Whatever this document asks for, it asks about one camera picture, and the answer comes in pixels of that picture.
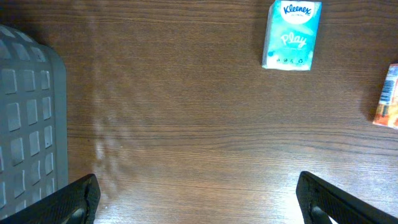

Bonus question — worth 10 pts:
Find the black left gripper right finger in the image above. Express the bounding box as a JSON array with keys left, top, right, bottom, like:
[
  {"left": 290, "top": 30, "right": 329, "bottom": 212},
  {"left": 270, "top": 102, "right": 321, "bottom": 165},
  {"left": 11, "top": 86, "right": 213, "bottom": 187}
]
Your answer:
[{"left": 296, "top": 171, "right": 397, "bottom": 224}]

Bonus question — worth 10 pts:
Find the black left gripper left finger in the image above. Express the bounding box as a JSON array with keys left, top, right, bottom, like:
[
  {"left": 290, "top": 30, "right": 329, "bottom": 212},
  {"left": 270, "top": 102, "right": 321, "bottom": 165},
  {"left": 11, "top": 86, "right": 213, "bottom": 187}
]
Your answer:
[{"left": 1, "top": 174, "right": 101, "bottom": 224}]

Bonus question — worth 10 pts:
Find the orange tissue pack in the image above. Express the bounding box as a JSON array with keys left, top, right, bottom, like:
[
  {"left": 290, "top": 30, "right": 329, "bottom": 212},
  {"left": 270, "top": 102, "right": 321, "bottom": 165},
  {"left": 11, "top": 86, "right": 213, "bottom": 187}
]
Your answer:
[{"left": 373, "top": 63, "right": 397, "bottom": 129}]

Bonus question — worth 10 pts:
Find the green tissue pack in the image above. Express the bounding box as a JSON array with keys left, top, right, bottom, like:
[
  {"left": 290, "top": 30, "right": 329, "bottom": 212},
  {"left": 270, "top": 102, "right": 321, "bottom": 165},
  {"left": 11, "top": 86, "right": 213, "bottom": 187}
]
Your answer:
[{"left": 262, "top": 1, "right": 322, "bottom": 71}]

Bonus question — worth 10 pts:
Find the grey plastic mesh basket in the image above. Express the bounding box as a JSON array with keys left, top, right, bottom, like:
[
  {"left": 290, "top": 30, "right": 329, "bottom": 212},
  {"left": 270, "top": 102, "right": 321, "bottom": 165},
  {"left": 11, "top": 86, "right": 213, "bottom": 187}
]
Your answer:
[{"left": 1, "top": 26, "right": 68, "bottom": 219}]

